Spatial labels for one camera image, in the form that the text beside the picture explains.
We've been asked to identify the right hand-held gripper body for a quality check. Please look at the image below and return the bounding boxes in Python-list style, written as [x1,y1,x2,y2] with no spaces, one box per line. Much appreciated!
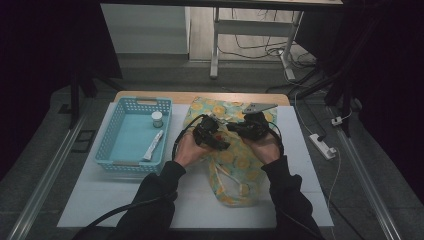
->
[241,102,280,141]

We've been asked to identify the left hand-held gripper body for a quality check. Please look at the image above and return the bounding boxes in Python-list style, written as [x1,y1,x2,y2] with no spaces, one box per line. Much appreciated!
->
[192,114,222,148]

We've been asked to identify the orange-print green cloth bag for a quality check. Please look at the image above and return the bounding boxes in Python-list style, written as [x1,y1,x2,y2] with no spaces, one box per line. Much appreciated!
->
[182,96,279,208]

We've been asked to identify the small white-capped bottle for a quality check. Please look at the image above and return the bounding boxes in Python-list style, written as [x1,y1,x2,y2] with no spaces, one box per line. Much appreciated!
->
[151,110,164,129]

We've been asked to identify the white tube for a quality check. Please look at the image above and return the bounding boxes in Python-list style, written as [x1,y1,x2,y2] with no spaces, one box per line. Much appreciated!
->
[142,129,165,162]

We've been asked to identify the blue plastic basket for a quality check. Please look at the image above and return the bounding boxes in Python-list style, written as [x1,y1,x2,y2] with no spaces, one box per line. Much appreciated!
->
[93,96,174,176]

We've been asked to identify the person's right hand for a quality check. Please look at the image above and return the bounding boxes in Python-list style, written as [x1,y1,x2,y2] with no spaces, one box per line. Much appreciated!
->
[241,131,283,166]

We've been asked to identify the person's left hand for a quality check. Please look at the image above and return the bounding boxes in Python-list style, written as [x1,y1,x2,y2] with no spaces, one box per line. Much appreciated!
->
[173,130,215,169]

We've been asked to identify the white table mat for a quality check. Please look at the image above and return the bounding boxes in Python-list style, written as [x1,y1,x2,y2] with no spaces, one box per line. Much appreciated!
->
[57,102,335,230]

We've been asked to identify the white power strip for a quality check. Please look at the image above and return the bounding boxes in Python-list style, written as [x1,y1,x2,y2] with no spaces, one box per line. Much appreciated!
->
[308,133,338,161]

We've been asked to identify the black metal stand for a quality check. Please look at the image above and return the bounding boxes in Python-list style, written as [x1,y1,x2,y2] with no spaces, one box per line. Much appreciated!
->
[68,59,125,131]
[323,19,363,138]

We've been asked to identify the white-legged desk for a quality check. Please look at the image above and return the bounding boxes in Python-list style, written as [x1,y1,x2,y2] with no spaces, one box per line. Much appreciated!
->
[99,0,344,81]

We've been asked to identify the right hand-held gripper cable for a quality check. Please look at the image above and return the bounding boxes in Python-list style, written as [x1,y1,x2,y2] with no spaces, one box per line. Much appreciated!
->
[265,120,321,240]

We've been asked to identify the hand-held gripper cable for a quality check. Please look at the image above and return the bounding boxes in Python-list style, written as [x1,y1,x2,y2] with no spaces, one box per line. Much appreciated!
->
[265,120,321,240]
[71,113,207,240]

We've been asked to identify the left hand-held gripper cable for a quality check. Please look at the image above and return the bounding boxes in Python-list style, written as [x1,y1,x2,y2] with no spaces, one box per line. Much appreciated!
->
[71,113,207,240]

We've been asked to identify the thick black floor cables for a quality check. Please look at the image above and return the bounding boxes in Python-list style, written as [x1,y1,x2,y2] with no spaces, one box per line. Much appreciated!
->
[264,66,334,101]

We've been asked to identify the thin black floor cables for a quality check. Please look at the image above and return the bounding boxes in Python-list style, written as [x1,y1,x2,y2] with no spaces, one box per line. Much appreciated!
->
[218,8,318,69]

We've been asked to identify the white power cable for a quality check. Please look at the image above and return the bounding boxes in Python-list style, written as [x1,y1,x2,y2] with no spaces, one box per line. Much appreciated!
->
[283,68,354,240]

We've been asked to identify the metal floor rail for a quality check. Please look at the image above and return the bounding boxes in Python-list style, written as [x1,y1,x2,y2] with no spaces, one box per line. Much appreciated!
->
[328,106,404,240]
[6,113,88,240]

